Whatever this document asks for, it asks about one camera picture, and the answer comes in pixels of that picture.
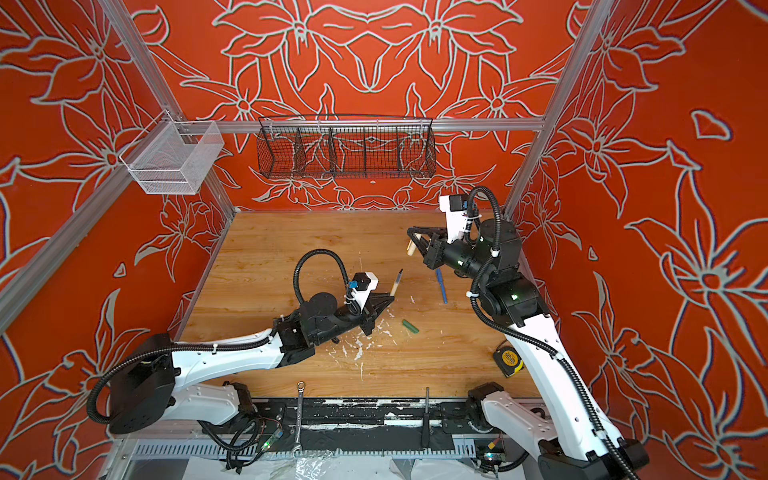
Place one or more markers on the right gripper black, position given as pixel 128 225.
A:
pixel 437 248

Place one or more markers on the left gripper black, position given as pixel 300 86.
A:
pixel 370 312

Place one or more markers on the blue pen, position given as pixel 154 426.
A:
pixel 442 287

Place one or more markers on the green pen cap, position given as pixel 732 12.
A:
pixel 410 327

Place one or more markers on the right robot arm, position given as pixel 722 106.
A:
pixel 575 440

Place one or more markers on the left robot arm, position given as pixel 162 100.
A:
pixel 166 380

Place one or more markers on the silver wrench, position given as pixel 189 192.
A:
pixel 297 445

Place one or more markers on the black clamp bar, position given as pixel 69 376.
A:
pixel 426 429

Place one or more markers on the yellow black tape measure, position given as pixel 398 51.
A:
pixel 508 360

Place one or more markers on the clear plastic bin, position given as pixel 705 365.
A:
pixel 171 157

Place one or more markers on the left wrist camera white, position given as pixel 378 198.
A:
pixel 360 288

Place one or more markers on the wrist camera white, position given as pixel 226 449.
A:
pixel 360 288
pixel 455 209

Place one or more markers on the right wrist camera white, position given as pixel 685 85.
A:
pixel 455 209

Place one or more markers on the black mounting base plate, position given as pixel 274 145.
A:
pixel 375 423

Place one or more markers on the black wire basket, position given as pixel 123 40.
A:
pixel 352 147

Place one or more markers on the grey slotted cable duct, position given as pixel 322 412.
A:
pixel 206 449

